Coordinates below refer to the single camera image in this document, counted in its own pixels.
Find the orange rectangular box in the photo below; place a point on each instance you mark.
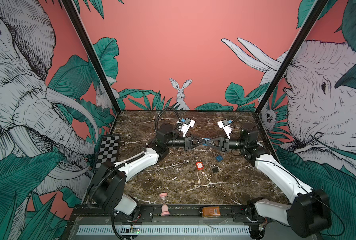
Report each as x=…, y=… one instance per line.
x=211, y=212

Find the pink hourglass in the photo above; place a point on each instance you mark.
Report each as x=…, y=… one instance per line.
x=164, y=208

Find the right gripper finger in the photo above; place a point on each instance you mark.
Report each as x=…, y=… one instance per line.
x=214, y=140
x=216, y=146

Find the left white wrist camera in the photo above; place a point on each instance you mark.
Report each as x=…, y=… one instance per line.
x=184, y=125

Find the blue padlock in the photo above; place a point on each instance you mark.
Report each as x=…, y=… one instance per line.
x=219, y=158
x=206, y=142

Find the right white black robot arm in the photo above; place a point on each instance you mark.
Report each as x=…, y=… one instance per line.
x=308, y=211

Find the black white checkerboard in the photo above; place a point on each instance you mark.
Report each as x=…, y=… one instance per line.
x=108, y=150

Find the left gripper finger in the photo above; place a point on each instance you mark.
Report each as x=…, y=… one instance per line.
x=198, y=140
x=196, y=144

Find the small black padlock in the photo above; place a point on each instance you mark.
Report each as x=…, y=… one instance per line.
x=215, y=169

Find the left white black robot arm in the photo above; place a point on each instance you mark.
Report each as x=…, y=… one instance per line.
x=106, y=190

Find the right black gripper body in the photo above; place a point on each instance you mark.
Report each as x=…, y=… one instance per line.
x=222, y=144

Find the red padlock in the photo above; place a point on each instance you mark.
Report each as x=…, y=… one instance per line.
x=199, y=166

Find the white perforated rail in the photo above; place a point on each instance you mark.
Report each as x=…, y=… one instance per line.
x=156, y=230

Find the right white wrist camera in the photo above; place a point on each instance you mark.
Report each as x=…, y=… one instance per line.
x=226, y=126

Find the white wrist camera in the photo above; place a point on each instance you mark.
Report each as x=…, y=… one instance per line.
x=184, y=125
x=226, y=126

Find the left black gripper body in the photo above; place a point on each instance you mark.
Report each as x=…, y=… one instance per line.
x=187, y=143

